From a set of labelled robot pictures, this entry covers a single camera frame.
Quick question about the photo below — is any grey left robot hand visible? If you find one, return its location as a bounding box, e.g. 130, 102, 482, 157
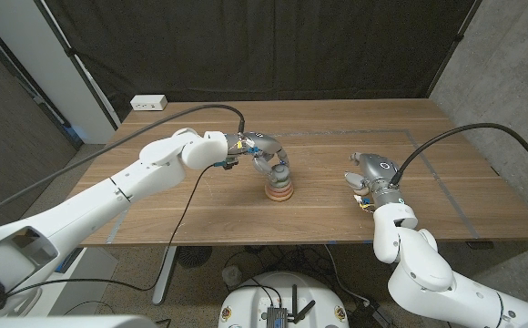
223, 131, 291, 177

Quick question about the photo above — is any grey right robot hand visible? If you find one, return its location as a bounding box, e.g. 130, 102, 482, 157
344, 151, 405, 211

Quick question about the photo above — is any small dark grey toy ring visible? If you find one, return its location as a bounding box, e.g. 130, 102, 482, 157
270, 164, 292, 184

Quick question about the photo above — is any black backdrop curtain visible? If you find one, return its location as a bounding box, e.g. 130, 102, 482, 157
43, 0, 479, 122

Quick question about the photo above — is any white power strip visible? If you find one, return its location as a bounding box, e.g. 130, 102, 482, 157
129, 94, 168, 112

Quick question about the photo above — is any round black fan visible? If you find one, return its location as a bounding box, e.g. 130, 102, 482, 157
176, 245, 213, 269

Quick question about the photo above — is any round grey floor object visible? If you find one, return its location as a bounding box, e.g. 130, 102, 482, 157
221, 265, 245, 288

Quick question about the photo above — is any black power brick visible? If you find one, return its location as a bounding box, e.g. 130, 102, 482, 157
350, 300, 397, 328

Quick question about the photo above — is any white robot torso base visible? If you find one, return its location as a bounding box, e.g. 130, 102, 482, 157
217, 271, 350, 328

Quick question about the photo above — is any black backdrop stand pole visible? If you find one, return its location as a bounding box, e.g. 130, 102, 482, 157
426, 0, 483, 97
33, 0, 122, 131

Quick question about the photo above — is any white table leg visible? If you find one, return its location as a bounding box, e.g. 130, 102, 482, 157
151, 245, 178, 306

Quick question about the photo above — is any grey router with black antennas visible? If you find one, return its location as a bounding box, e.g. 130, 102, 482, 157
266, 284, 317, 328

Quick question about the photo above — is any blue foot pedal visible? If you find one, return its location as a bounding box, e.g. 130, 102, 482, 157
54, 248, 84, 274

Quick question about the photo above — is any large orange toy ring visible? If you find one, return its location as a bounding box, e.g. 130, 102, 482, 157
264, 189, 295, 203

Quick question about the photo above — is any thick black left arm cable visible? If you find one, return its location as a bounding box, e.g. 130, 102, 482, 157
0, 104, 246, 225

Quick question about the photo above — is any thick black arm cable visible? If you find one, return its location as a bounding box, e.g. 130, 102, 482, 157
0, 104, 246, 225
390, 122, 528, 186

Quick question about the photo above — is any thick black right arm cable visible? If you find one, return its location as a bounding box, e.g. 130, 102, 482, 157
390, 122, 528, 186

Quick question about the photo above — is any white floor cable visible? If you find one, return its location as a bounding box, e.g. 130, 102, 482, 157
323, 244, 371, 305

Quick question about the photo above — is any thin black left wrist cable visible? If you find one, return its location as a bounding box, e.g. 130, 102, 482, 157
6, 164, 218, 297

